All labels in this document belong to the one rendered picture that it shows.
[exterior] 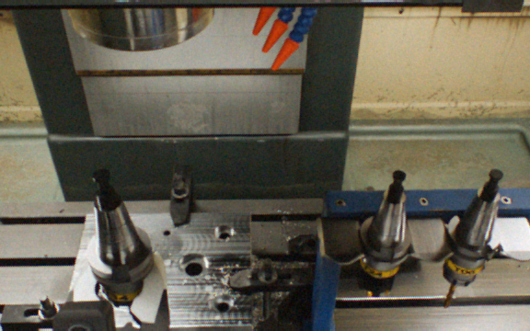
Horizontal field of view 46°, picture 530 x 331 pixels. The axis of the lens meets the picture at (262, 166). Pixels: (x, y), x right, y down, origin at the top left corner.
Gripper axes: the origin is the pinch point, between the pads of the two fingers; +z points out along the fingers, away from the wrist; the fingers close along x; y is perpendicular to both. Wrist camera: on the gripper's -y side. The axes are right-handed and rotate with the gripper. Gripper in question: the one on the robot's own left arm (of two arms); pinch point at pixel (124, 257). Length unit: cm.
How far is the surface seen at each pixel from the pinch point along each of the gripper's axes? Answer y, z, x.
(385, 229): 4.7, 7.1, 29.0
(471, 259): 9.3, 5.9, 40.1
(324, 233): 8.5, 9.7, 22.4
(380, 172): 73, 84, 51
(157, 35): -17.8, 14.0, 4.1
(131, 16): -20.2, 13.7, 1.8
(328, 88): 31, 68, 31
